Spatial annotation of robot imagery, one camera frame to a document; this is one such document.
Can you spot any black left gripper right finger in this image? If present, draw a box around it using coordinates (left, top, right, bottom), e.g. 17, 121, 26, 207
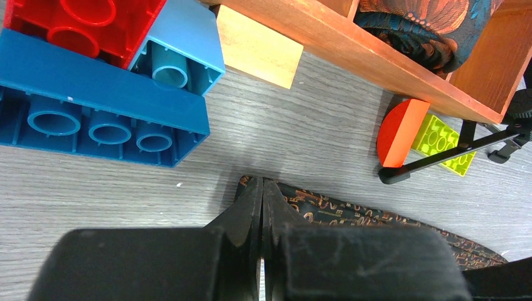
263, 180, 471, 300

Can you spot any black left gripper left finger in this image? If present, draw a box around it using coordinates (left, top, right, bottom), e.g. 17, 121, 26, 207
28, 177, 263, 300

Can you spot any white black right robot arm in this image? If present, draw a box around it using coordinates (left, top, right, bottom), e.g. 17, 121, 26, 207
462, 257, 531, 300

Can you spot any orange red block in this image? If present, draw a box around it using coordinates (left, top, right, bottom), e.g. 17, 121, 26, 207
376, 98, 430, 167

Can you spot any lime green flat brick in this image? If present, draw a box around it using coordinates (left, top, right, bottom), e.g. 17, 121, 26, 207
411, 114, 476, 177

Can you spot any light blue toy brick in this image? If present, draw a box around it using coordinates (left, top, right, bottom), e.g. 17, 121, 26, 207
127, 1, 226, 96

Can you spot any tan wooden block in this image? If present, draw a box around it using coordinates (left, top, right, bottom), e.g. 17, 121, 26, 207
211, 4, 304, 89

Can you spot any red toy brick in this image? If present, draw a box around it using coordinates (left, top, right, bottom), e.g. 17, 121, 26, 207
3, 0, 165, 69

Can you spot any small black tripod stand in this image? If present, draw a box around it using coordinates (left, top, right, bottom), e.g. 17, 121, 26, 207
378, 65, 531, 184

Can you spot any rolled black tie in tray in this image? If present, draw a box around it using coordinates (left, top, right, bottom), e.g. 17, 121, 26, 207
353, 0, 502, 74

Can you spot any orange wooden compartment tray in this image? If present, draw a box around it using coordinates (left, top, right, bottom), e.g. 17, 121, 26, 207
223, 0, 531, 124

